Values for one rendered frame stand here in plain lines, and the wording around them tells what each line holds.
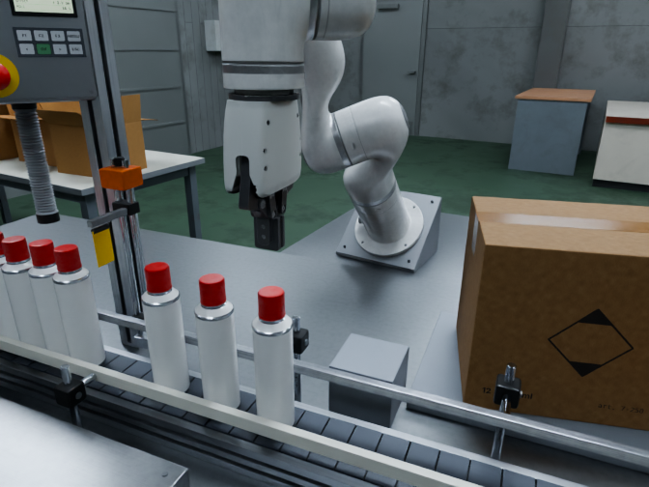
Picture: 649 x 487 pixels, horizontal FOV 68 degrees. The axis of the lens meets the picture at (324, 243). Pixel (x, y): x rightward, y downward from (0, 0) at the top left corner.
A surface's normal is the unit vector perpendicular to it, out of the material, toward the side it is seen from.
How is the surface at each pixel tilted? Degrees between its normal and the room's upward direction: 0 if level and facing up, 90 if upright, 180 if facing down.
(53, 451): 0
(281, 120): 90
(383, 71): 90
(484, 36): 90
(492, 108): 90
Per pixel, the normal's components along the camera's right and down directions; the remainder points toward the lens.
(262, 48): 0.12, 0.37
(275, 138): 0.89, 0.18
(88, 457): 0.00, -0.93
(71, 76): 0.54, 0.32
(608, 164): -0.48, 0.32
